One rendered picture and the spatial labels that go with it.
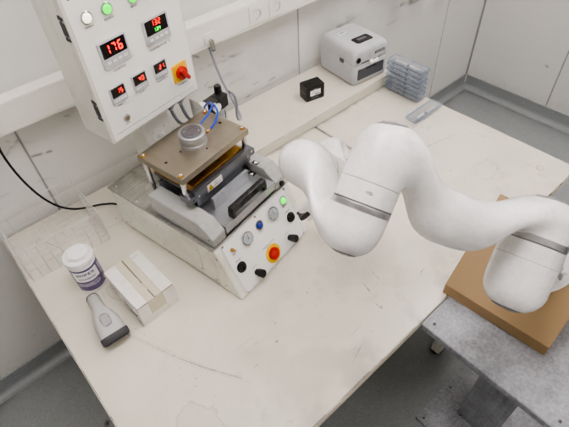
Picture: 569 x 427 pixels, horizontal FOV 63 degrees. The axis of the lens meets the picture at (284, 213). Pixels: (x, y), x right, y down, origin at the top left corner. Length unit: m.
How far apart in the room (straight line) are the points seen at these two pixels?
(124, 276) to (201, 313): 0.25
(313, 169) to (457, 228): 0.26
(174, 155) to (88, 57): 0.32
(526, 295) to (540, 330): 0.43
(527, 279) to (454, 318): 0.48
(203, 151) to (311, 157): 0.57
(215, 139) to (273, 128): 0.58
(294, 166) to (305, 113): 1.18
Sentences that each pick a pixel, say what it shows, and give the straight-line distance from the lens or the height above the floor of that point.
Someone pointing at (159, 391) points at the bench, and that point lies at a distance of 1.32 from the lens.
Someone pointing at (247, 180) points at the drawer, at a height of 0.97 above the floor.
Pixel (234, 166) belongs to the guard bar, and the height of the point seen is 1.03.
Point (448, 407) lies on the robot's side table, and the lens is 2.10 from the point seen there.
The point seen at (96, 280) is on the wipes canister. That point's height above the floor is 0.80.
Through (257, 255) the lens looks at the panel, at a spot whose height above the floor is 0.82.
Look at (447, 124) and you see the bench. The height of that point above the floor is 0.75.
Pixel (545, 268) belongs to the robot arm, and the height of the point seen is 1.21.
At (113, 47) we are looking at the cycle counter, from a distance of 1.26.
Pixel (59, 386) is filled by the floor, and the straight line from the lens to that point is 2.34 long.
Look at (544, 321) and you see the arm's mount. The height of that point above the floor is 0.83.
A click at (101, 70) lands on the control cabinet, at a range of 1.26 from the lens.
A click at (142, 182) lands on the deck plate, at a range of 1.55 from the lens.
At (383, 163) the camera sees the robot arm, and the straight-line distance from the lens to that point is 0.72.
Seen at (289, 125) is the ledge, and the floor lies 0.79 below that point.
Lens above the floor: 1.92
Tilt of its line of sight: 47 degrees down
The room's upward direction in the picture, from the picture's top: 4 degrees counter-clockwise
